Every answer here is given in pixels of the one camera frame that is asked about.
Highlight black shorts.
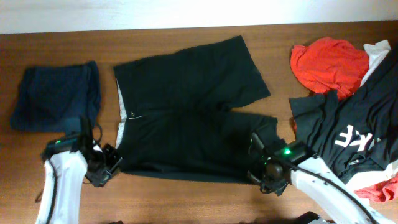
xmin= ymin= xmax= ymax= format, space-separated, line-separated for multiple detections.
xmin=114 ymin=36 xmax=279 ymax=183

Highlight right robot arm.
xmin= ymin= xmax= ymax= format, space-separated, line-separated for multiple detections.
xmin=247 ymin=132 xmax=393 ymax=224

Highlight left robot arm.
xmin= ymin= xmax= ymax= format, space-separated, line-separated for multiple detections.
xmin=35 ymin=116 xmax=123 ymax=223

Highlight folded navy blue garment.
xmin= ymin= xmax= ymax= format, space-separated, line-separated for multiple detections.
xmin=10 ymin=61 xmax=101 ymax=132

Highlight black garment with white letters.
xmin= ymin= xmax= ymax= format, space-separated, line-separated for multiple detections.
xmin=289 ymin=47 xmax=397 ymax=184

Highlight red and white garment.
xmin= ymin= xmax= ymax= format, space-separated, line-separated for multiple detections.
xmin=346 ymin=161 xmax=397 ymax=203

